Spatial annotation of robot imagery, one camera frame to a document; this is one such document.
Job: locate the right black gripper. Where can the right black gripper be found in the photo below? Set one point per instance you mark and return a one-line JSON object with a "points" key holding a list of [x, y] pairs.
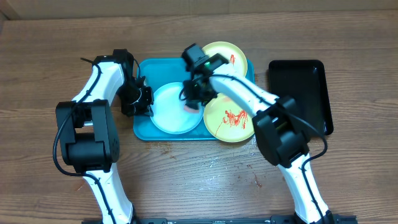
{"points": [[194, 96]]}

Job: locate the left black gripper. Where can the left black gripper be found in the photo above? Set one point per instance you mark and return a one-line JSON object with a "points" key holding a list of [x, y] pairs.
{"points": [[144, 109]]}

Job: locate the light blue plate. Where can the light blue plate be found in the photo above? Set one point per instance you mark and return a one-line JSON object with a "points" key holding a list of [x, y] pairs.
{"points": [[169, 112]]}

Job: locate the grey pink sponge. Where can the grey pink sponge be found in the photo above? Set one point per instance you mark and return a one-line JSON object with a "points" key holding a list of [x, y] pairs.
{"points": [[190, 110]]}

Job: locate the yellow-green plate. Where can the yellow-green plate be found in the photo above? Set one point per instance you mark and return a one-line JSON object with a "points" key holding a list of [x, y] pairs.
{"points": [[226, 121], [234, 54]]}

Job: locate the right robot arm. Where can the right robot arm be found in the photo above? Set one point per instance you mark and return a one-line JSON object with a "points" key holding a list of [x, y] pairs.
{"points": [[282, 136]]}

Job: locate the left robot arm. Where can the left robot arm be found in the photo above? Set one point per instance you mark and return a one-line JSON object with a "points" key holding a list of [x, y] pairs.
{"points": [[87, 135]]}

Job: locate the teal plastic serving tray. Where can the teal plastic serving tray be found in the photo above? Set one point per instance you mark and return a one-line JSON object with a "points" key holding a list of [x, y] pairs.
{"points": [[159, 72]]}

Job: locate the black rectangular tray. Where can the black rectangular tray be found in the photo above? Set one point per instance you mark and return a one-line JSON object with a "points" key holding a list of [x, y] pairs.
{"points": [[305, 81]]}

